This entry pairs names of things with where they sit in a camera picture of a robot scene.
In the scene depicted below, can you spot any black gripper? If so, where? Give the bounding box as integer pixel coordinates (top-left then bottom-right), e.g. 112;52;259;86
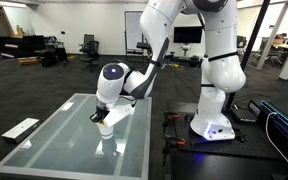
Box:
89;99;112;125

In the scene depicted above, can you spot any white paper cup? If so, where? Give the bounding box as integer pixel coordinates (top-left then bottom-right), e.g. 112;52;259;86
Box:
97;121;116;140

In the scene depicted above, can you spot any black office chair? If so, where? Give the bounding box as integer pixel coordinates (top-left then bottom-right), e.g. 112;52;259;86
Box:
82;33;96;54
79;40;101;72

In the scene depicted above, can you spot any low black chair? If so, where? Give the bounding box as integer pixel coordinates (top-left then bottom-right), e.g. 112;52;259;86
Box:
34;47;59;68

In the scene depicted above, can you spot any yellow wooden box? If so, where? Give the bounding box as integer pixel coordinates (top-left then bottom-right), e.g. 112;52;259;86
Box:
17;56;40;66

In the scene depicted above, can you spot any white whiteboard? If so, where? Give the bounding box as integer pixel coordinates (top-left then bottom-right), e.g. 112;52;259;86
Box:
123;10;145;54

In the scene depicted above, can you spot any black desk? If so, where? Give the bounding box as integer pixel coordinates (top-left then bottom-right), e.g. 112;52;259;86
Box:
0;34;47;58

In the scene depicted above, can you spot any small flat black box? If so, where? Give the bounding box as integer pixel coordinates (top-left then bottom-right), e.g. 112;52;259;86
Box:
232;108;257;124

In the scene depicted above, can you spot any black slanted pole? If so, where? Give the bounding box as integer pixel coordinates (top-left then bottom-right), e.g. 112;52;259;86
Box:
223;0;272;113

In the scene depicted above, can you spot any black computer case blue light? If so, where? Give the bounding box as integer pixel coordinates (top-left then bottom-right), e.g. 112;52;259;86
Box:
259;99;288;151

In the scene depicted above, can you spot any seated person orange shirt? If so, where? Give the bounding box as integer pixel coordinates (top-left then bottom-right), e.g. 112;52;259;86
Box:
273;32;288;46

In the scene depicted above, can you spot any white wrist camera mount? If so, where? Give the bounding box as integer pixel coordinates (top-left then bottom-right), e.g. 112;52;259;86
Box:
102;103;135;128

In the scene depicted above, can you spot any orange-handled black clamp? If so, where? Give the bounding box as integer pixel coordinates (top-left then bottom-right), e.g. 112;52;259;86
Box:
162;134;187;168
162;111;182;134

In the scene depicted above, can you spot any yellow floor cable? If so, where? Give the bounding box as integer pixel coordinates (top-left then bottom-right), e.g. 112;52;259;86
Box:
165;63;185;72

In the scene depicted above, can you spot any black wall monitor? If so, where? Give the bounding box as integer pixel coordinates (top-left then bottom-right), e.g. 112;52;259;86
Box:
173;25;204;44

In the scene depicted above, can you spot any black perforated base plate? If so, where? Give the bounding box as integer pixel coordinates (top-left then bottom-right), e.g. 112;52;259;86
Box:
163;111;285;160

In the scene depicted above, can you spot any thin white cable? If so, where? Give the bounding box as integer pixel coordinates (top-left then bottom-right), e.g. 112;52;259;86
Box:
264;111;288;171

